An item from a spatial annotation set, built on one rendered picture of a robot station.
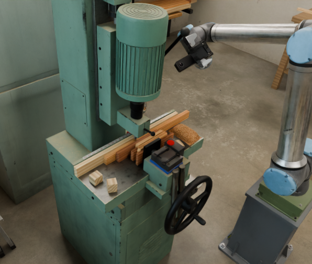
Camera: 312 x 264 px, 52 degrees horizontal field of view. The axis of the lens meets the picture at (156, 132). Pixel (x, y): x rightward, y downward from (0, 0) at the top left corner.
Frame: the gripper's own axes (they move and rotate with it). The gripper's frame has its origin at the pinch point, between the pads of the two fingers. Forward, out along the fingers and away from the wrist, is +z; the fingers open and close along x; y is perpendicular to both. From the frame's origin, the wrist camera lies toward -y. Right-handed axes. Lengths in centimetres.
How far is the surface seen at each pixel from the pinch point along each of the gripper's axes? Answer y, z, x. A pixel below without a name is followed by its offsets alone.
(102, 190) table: -55, 16, 29
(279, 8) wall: 116, -308, -42
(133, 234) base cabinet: -66, -9, 55
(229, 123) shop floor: -8, -197, 44
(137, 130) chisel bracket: -34.5, 3.8, 15.0
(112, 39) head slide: -20.9, 18.5, -16.2
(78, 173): -61, 15, 18
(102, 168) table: -55, 7, 21
